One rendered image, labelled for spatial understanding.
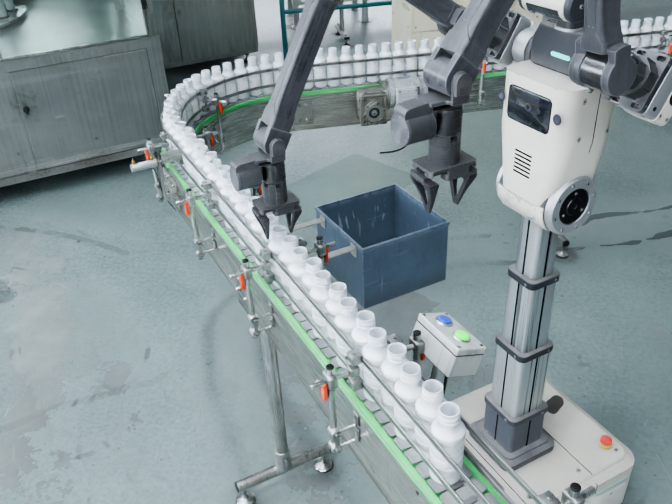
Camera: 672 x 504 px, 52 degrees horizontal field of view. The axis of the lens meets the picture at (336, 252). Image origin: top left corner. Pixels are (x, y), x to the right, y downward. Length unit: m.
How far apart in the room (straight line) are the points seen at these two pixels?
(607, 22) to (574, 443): 1.46
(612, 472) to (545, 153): 1.15
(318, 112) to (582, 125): 1.71
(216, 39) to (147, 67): 2.23
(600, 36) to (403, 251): 0.95
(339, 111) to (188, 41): 3.76
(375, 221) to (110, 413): 1.37
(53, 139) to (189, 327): 1.86
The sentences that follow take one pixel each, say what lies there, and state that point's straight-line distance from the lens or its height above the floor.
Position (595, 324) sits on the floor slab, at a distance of 3.39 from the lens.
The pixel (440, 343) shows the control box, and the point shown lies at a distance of 1.43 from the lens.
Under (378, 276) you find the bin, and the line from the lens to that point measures 2.09.
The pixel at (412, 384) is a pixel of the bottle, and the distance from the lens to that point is 1.28.
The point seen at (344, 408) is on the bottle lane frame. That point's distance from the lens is 1.53.
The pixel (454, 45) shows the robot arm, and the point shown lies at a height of 1.70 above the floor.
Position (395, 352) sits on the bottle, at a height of 1.14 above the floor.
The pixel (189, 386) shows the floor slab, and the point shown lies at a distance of 3.04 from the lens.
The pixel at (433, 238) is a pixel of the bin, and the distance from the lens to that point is 2.15.
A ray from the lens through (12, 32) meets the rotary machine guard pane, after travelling 4.56.
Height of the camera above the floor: 2.02
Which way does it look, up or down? 32 degrees down
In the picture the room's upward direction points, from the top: 3 degrees counter-clockwise
